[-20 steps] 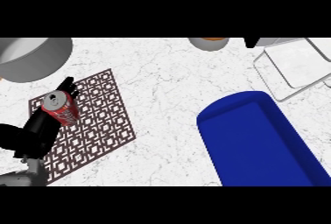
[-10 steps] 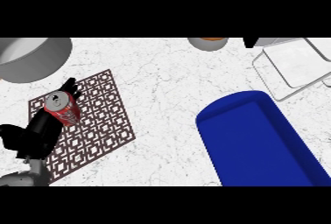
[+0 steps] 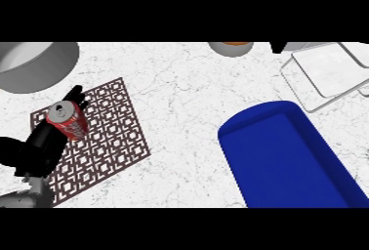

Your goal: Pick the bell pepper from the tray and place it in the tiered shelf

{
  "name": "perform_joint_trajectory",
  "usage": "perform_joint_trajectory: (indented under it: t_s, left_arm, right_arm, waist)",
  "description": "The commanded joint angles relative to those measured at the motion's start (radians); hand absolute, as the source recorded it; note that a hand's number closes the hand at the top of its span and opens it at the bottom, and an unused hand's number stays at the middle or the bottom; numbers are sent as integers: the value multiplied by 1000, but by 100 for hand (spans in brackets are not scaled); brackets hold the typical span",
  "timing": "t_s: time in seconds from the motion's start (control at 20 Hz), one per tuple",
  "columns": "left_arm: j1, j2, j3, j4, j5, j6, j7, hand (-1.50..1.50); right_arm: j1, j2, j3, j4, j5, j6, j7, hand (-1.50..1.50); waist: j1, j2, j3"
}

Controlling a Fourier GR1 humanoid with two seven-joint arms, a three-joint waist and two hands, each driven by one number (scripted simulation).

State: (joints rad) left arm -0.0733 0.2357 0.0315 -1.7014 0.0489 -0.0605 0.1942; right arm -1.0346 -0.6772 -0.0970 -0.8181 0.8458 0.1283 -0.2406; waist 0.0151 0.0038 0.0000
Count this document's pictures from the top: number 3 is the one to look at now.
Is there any grey bowl with orange content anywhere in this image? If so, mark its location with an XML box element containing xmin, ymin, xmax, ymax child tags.
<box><xmin>208</xmin><ymin>42</ymin><xmax>256</xmax><ymax>59</ymax></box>

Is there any brown patterned placemat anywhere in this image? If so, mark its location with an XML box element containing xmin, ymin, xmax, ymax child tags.
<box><xmin>31</xmin><ymin>76</ymin><xmax>154</xmax><ymax>208</ymax></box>

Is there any blue tray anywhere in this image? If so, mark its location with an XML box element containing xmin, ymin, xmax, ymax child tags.
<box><xmin>216</xmin><ymin>100</ymin><xmax>369</xmax><ymax>209</ymax></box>

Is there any black object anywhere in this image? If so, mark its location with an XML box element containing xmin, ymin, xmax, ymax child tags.
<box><xmin>269</xmin><ymin>42</ymin><xmax>288</xmax><ymax>55</ymax></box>

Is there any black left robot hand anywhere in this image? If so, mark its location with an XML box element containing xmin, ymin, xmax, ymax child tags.
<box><xmin>0</xmin><ymin>84</ymin><xmax>92</xmax><ymax>179</ymax></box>

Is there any grey metal pot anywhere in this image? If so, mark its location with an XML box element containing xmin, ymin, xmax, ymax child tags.
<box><xmin>0</xmin><ymin>42</ymin><xmax>82</xmax><ymax>95</ymax></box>

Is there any white wire tiered shelf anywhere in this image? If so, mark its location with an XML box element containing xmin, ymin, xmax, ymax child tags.
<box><xmin>279</xmin><ymin>42</ymin><xmax>369</xmax><ymax>114</ymax></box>

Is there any red soda can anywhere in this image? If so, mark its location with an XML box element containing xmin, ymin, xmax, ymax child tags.
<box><xmin>45</xmin><ymin>100</ymin><xmax>92</xmax><ymax>142</ymax></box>

